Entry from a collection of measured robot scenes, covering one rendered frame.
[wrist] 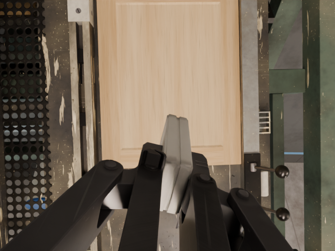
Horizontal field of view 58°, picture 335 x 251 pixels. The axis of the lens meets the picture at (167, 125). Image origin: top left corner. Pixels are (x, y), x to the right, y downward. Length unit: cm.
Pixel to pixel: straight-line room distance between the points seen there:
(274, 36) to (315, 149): 53
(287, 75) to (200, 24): 34
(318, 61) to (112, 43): 64
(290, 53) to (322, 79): 164
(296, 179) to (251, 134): 350
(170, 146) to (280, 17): 119
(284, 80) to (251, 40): 19
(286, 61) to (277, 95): 166
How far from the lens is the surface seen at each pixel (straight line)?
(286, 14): 132
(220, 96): 97
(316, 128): 107
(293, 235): 412
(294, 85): 111
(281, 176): 90
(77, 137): 91
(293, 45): 263
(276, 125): 110
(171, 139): 17
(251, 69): 98
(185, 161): 15
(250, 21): 101
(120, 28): 98
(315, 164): 109
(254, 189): 99
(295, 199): 431
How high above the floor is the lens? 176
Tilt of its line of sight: 33 degrees down
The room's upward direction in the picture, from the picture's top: 176 degrees clockwise
